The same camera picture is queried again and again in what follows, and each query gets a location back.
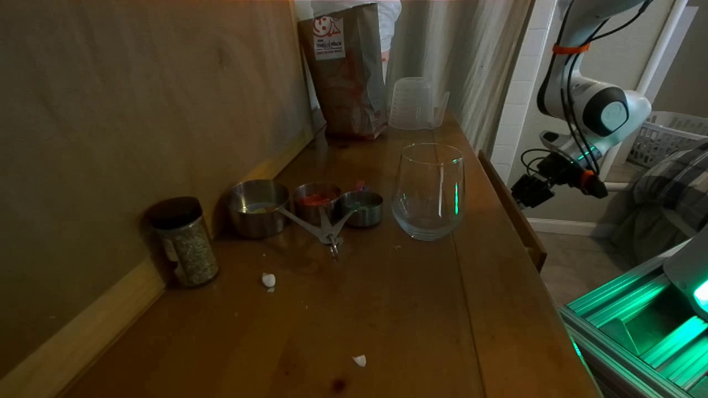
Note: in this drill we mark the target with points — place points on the green lit aluminium frame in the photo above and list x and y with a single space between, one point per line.
640 338

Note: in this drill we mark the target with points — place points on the white crumb near jar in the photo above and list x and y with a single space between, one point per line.
268 281

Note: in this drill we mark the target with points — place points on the medium steel measuring cup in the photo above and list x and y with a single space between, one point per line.
315 204

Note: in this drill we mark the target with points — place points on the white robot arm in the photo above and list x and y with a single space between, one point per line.
596 114

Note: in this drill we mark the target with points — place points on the white crumb front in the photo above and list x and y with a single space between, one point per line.
359 361

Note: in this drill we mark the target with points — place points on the white laundry basket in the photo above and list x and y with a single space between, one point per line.
668 132

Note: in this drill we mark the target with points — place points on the clear stemless glass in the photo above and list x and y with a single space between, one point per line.
431 190

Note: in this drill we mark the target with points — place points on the large steel measuring cup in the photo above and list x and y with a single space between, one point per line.
260 209

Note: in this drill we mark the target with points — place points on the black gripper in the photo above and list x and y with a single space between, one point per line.
549 170

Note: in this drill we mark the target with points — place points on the wooden pine dresser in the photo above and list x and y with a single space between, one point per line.
86 313

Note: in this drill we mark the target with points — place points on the small steel measuring cup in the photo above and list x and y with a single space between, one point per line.
359 209

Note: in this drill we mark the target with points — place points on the brown paper bag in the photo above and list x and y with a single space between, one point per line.
343 55

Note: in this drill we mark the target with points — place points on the plaid blanket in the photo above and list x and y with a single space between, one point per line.
664 206

